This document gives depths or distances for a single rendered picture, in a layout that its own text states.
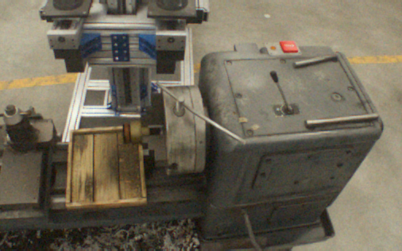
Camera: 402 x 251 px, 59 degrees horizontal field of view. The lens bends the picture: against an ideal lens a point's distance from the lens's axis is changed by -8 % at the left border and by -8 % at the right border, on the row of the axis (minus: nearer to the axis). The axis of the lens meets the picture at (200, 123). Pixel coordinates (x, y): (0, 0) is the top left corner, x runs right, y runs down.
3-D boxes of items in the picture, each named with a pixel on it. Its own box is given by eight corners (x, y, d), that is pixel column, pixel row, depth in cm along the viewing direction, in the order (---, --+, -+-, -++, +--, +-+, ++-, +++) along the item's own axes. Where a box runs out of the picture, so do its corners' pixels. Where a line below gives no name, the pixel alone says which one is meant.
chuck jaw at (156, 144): (173, 133, 134) (177, 160, 127) (172, 140, 138) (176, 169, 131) (141, 135, 133) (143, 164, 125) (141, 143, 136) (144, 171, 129)
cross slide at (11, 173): (49, 118, 157) (47, 111, 153) (40, 209, 130) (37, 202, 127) (12, 121, 154) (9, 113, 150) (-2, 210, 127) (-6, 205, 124)
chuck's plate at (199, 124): (189, 108, 160) (197, 67, 132) (199, 182, 148) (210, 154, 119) (180, 109, 160) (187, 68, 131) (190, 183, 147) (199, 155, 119)
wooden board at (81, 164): (141, 130, 164) (141, 124, 161) (147, 206, 142) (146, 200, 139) (71, 135, 159) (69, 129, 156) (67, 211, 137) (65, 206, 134)
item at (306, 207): (274, 194, 248) (315, 105, 182) (293, 262, 219) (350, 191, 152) (183, 204, 239) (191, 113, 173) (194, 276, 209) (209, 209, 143)
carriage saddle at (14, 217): (56, 126, 162) (53, 117, 157) (49, 224, 133) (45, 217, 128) (-7, 130, 157) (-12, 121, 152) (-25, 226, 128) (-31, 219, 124)
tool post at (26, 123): (32, 126, 141) (25, 110, 134) (29, 142, 137) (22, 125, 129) (13, 128, 140) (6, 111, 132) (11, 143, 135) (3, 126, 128)
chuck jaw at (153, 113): (171, 119, 139) (170, 87, 135) (172, 124, 135) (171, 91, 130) (140, 121, 138) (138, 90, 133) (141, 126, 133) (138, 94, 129)
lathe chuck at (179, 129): (180, 109, 160) (187, 67, 131) (189, 183, 147) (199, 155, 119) (159, 110, 158) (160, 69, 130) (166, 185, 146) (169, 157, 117)
